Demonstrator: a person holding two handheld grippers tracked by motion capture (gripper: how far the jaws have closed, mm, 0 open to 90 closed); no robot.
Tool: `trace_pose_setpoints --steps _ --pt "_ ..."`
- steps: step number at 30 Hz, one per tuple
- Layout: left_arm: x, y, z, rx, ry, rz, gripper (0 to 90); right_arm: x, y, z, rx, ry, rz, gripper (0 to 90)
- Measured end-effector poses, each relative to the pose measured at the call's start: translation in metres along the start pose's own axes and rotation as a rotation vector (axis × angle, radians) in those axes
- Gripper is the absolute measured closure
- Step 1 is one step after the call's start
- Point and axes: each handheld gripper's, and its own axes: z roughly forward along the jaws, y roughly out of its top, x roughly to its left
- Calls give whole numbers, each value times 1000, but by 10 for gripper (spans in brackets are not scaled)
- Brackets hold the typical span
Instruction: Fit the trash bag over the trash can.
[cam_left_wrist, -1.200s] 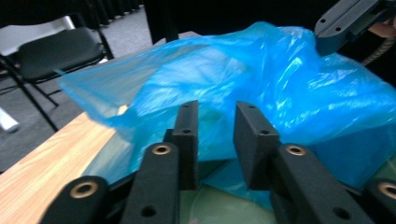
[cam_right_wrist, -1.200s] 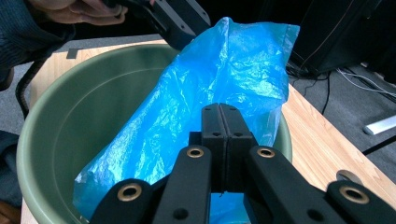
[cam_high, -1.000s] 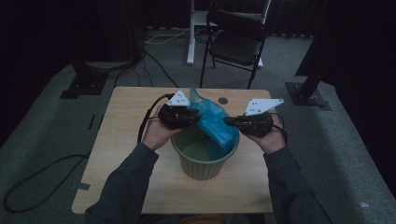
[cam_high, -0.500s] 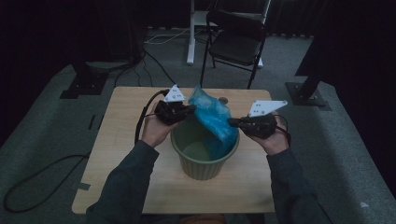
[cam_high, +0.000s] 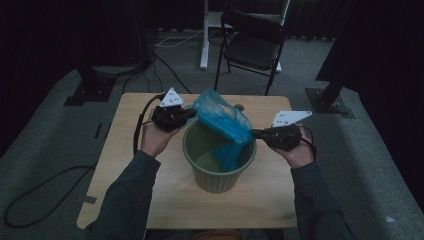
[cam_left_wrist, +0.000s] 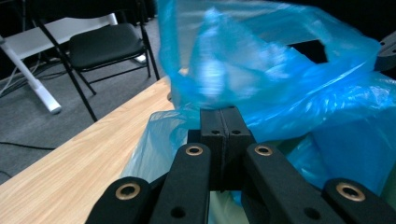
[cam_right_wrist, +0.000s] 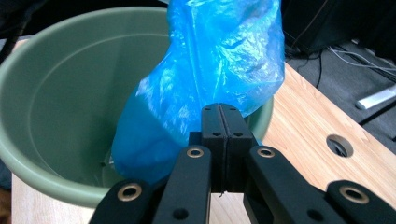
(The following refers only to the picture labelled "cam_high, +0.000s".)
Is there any person's left hand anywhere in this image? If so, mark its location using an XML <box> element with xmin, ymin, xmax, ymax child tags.
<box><xmin>140</xmin><ymin>111</ymin><xmax>181</xmax><ymax>158</ymax></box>

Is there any black folding chair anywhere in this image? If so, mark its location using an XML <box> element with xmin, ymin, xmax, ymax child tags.
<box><xmin>213</xmin><ymin>10</ymin><xmax>288</xmax><ymax>97</ymax></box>

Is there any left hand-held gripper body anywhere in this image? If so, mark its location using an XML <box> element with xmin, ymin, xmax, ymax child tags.
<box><xmin>151</xmin><ymin>87</ymin><xmax>188</xmax><ymax>133</ymax></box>

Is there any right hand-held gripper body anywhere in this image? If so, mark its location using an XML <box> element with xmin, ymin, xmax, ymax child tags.
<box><xmin>264</xmin><ymin>110</ymin><xmax>313</xmax><ymax>152</ymax></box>

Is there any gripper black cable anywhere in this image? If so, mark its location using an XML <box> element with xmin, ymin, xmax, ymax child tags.
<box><xmin>298</xmin><ymin>124</ymin><xmax>318</xmax><ymax>158</ymax></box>
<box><xmin>3</xmin><ymin>93</ymin><xmax>166</xmax><ymax>229</ymax></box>

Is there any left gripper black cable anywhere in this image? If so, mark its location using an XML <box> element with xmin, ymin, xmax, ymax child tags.
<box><xmin>3</xmin><ymin>93</ymin><xmax>166</xmax><ymax>229</ymax></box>

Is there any black slanted stand with base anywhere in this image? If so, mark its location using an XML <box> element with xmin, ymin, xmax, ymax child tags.
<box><xmin>305</xmin><ymin>76</ymin><xmax>356</xmax><ymax>120</ymax></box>

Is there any blue plastic bag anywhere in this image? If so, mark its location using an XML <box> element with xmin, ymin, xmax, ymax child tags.
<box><xmin>192</xmin><ymin>88</ymin><xmax>254</xmax><ymax>173</ymax></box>

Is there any black floor cable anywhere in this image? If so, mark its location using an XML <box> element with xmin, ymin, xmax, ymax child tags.
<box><xmin>121</xmin><ymin>53</ymin><xmax>193</xmax><ymax>95</ymax></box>

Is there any person's right hand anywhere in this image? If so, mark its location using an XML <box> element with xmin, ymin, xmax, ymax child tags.
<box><xmin>269</xmin><ymin>123</ymin><xmax>316</xmax><ymax>169</ymax></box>

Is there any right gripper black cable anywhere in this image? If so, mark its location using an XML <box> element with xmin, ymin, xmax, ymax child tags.
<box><xmin>298</xmin><ymin>124</ymin><xmax>318</xmax><ymax>158</ymax></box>

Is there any white floor cable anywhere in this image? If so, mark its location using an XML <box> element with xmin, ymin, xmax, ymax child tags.
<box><xmin>153</xmin><ymin>29</ymin><xmax>223</xmax><ymax>49</ymax></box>

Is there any white desk frame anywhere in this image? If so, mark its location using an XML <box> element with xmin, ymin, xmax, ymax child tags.
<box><xmin>199</xmin><ymin>0</ymin><xmax>291</xmax><ymax>74</ymax></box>

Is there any green ribbed bin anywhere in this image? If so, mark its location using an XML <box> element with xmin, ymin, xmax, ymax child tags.
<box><xmin>182</xmin><ymin>119</ymin><xmax>258</xmax><ymax>194</ymax></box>

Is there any dark curtain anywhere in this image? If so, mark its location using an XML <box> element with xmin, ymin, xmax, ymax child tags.
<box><xmin>289</xmin><ymin>0</ymin><xmax>338</xmax><ymax>42</ymax></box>

